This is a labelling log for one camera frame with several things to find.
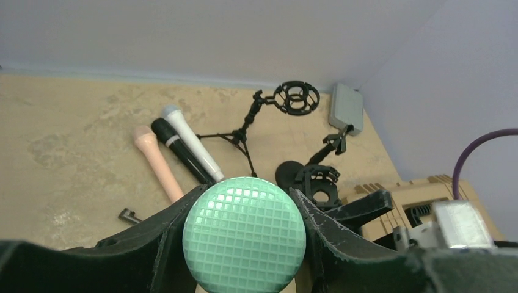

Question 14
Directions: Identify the black metal clamp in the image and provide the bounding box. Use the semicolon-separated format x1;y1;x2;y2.
118;208;142;225

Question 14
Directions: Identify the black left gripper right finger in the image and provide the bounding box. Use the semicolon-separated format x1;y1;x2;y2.
289;189;517;292

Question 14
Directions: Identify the black round base clip stand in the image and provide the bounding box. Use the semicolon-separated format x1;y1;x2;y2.
275;125;354;190

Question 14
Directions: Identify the green microphone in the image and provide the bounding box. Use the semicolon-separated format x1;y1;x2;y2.
182;177;307;292

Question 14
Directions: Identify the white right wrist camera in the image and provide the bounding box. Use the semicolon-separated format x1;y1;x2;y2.
393;200;496;251

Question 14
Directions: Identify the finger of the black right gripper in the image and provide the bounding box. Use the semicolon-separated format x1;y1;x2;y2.
325;190;393;233

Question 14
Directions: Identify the black shock mount round stand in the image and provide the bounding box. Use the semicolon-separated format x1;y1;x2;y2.
294;165;341;211

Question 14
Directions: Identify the pink microphone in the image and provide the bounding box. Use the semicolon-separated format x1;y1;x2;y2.
133;125;184;203

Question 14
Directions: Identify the black tripod shock mount stand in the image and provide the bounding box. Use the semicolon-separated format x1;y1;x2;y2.
197;81;321;177

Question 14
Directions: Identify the tan hard plastic case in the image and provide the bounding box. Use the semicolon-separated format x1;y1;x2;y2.
340;175;505;244

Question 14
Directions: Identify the black microphone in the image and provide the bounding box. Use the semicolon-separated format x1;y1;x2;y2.
151;118;215;185

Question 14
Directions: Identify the white microphone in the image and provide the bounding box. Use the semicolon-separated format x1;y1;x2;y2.
162;104;225;182

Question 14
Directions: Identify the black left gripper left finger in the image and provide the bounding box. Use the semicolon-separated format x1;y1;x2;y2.
1;185;207;292

